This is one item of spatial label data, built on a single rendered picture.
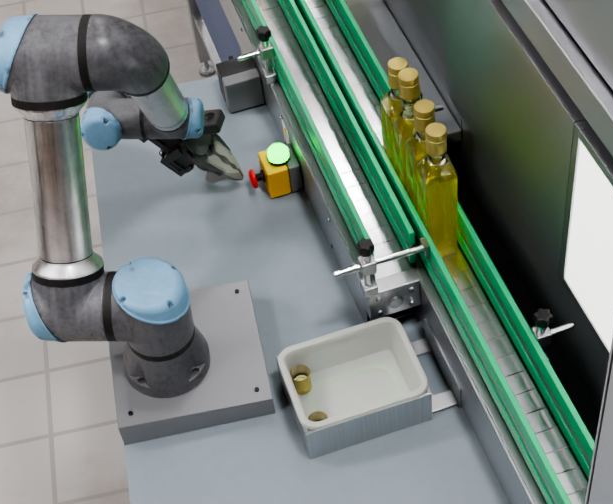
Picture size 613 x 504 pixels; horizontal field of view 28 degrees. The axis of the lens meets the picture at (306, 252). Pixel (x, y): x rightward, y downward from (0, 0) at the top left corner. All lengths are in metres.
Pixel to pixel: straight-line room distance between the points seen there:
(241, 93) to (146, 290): 0.76
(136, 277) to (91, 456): 1.14
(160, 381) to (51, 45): 0.60
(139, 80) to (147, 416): 0.58
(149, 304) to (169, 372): 0.17
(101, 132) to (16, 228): 1.39
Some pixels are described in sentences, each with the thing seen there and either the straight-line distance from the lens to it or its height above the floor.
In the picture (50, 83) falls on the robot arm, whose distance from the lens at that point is 1.87.
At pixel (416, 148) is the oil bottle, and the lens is 2.03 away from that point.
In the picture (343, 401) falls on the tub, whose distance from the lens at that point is 2.10.
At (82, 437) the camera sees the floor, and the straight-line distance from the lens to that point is 3.09.
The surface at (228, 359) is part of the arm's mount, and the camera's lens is 2.14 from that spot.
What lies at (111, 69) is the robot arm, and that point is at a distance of 1.84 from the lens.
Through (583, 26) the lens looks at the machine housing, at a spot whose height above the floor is 1.44.
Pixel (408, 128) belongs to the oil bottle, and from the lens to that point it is 2.07.
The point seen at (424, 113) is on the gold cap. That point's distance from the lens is 1.99.
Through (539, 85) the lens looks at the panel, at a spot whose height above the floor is 1.30.
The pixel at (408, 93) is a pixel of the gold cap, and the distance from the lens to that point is 2.03.
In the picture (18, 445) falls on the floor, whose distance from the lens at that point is 3.13.
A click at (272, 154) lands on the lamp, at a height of 0.85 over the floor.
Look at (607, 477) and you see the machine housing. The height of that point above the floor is 1.70.
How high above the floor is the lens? 2.52
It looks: 49 degrees down
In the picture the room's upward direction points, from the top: 8 degrees counter-clockwise
